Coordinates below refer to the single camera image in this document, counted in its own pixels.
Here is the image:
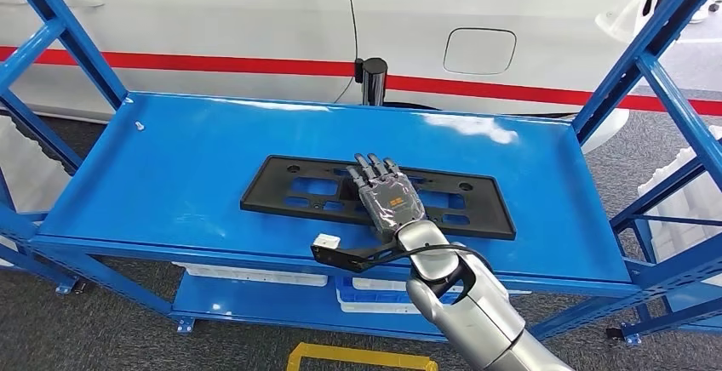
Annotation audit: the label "stacked white plastic crates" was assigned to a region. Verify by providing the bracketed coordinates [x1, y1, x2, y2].
[637, 126, 722, 288]

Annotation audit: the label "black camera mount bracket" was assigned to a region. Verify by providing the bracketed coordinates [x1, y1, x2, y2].
[310, 238, 407, 274]

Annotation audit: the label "shiny black cylinder post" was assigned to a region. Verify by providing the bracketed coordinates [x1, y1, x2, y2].
[354, 57, 389, 107]

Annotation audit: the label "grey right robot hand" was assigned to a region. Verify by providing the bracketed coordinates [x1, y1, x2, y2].
[345, 152, 428, 244]

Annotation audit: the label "white car red stripe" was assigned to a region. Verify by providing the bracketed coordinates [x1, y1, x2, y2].
[0, 0, 722, 156]

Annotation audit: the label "yellow floor tape square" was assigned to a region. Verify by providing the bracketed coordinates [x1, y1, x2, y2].
[286, 341, 439, 371]

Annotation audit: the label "black plastic plate bracket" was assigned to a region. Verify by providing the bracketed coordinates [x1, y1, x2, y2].
[240, 155, 517, 242]

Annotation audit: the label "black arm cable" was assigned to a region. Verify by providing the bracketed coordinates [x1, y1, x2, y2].
[389, 243, 493, 305]

